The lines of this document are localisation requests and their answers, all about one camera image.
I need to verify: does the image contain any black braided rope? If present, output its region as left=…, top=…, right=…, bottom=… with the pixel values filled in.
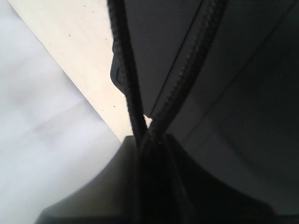
left=106, top=0, right=228, bottom=150

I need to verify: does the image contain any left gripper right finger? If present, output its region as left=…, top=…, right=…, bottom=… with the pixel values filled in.
left=163, top=134, right=278, bottom=224

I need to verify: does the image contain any black plastic carrying case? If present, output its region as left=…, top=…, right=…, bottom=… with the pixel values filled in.
left=109, top=0, right=299, bottom=187

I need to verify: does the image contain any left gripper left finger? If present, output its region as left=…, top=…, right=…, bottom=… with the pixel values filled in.
left=36, top=136, right=140, bottom=224

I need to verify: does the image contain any white backdrop curtain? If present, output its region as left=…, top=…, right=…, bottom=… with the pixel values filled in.
left=0, top=0, right=120, bottom=224

